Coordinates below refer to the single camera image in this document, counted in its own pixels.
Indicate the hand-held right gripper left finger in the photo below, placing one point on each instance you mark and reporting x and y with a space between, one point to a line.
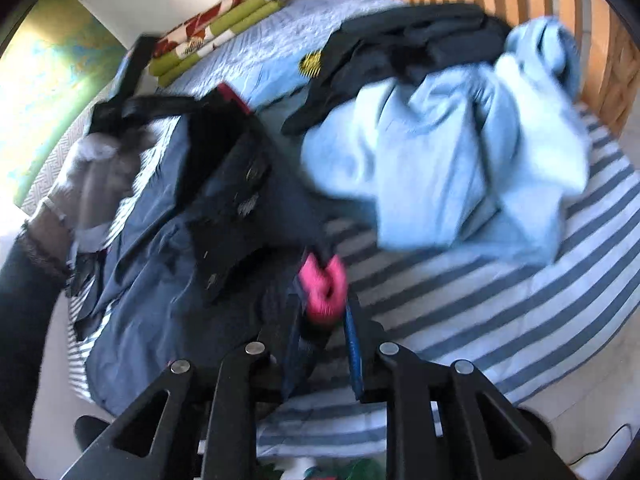
272 357

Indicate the person's left hand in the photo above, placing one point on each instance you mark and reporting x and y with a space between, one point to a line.
95 185

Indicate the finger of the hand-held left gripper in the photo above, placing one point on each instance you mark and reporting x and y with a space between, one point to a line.
230 255
250 160

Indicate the navy blue pants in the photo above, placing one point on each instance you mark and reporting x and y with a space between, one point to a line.
150 310

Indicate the green cloth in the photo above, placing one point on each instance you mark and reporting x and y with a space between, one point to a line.
362 470

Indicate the person's left forearm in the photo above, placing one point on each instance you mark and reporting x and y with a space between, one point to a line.
25 335

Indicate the striped bed cover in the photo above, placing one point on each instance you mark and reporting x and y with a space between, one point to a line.
450 310

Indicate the blue cloth with yellow print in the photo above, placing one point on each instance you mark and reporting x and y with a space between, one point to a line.
270 85

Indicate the wall poster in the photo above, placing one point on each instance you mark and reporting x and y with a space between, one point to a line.
50 70

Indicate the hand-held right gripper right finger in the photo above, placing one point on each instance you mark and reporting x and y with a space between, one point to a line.
352 355

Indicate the green floral folded blanket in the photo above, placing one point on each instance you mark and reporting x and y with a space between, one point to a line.
220 30

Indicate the black pants with pink print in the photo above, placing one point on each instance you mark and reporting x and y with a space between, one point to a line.
400 40

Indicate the light blue garment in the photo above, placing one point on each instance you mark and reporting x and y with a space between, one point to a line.
440 160

